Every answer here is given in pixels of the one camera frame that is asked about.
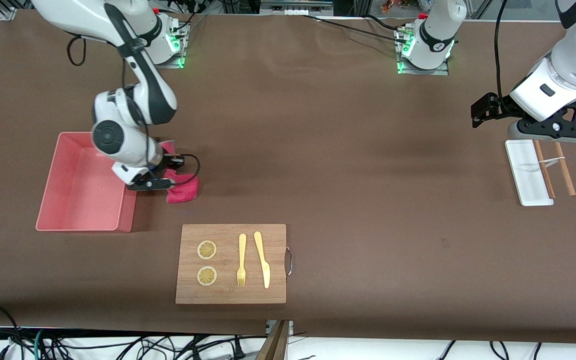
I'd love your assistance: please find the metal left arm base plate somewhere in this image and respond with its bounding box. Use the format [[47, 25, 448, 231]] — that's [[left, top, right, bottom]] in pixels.
[[396, 26, 450, 76]]

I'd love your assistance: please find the wooden cutting board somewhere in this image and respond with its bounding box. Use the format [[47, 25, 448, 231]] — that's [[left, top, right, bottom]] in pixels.
[[175, 223, 287, 305]]

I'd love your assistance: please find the pink cleaning cloth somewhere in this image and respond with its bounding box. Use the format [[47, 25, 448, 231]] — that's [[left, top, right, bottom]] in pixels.
[[160, 141, 201, 205]]

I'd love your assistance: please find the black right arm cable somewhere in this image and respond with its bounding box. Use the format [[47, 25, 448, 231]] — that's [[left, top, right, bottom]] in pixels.
[[66, 31, 202, 187]]

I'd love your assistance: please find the white rectangular tray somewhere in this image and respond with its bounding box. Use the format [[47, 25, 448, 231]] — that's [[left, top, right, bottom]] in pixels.
[[504, 139, 555, 207]]

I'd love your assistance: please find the pink plastic bin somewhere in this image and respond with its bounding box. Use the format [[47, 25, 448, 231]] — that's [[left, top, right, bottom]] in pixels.
[[35, 131, 139, 233]]

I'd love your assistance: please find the yellow plastic fork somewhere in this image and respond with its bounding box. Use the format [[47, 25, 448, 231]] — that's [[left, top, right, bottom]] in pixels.
[[236, 233, 248, 288]]

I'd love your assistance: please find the yellow plastic knife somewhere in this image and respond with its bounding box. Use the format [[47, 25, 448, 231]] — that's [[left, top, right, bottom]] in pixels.
[[253, 231, 271, 290]]

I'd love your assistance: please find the brown wooden beam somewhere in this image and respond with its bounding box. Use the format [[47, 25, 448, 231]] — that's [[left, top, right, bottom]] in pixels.
[[255, 320, 289, 360]]

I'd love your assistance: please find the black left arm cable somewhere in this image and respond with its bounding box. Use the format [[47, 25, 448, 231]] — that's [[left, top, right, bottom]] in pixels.
[[493, 0, 513, 103]]

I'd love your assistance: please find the aluminium frame profile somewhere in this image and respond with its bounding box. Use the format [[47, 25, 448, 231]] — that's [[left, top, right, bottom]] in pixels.
[[259, 0, 335, 16]]

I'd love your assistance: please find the metal table bracket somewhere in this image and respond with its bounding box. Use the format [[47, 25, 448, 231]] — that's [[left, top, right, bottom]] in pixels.
[[265, 320, 295, 337]]

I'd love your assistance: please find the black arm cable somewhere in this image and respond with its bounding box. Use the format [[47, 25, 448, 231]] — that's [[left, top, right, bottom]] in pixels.
[[66, 31, 202, 187], [493, 0, 513, 103]]

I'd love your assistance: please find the yellow lemon slice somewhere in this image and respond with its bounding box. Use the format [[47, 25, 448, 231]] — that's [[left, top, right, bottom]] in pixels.
[[196, 266, 218, 288], [197, 240, 218, 261]]

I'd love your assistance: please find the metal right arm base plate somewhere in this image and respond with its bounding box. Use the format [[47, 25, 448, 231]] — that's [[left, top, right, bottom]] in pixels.
[[132, 17, 188, 70]]

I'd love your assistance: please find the black cable on table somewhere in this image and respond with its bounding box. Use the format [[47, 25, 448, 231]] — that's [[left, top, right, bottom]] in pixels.
[[300, 14, 410, 45]]

